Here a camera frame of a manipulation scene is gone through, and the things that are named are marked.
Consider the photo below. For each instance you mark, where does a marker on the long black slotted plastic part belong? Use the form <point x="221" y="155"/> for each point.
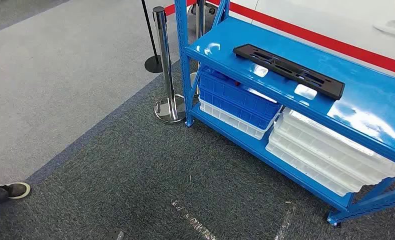
<point x="330" y="87"/>

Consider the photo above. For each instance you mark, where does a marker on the blue metal shelf rack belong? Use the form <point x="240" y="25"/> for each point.
<point x="349" y="86"/>

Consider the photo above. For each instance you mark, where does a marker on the white plastic crate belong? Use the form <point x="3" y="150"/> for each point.
<point x="230" y="120"/>
<point x="310" y="175"/>
<point x="349" y="145"/>
<point x="316" y="162"/>

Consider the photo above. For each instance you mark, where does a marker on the blue plastic crate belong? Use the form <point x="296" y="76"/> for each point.
<point x="237" y="112"/>
<point x="230" y="91"/>

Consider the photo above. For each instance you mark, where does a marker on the small red object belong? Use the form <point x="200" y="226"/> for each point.
<point x="237" y="83"/>

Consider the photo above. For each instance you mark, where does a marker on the white car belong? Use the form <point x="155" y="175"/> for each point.
<point x="333" y="20"/>

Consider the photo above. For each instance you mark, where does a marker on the person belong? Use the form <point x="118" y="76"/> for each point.
<point x="15" y="190"/>

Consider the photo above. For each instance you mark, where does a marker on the chrome stanchion post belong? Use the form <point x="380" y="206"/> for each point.
<point x="165" y="59"/>
<point x="200" y="20"/>

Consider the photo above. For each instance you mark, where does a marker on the black stanchion post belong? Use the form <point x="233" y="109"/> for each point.
<point x="153" y="64"/>

